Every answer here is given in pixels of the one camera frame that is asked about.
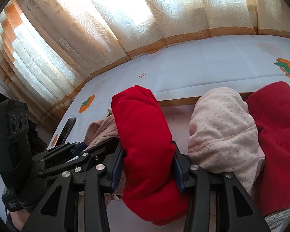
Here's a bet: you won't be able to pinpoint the bright red underwear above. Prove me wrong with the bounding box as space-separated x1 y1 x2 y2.
111 85 190 226

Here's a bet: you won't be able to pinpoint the beige pink underwear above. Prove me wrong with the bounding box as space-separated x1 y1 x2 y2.
84 114 126 206

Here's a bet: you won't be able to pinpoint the shallow cardboard box tray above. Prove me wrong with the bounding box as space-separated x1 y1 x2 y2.
77 91 290 232

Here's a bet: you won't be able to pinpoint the person's left hand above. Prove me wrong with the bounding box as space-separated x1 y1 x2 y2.
0 158 31 231

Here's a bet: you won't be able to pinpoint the orange cream patterned curtain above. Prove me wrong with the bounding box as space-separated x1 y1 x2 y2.
0 0 290 131

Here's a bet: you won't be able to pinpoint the white persimmon print tablecloth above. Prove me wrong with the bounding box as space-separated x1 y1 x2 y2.
37 35 290 144

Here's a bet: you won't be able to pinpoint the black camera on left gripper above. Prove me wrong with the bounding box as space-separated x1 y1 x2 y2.
0 98 32 189

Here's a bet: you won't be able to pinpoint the black smartphone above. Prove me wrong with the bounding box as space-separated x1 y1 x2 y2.
56 117 76 146

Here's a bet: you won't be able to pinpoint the pink dotted underwear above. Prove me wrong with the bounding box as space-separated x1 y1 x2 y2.
188 87 265 192

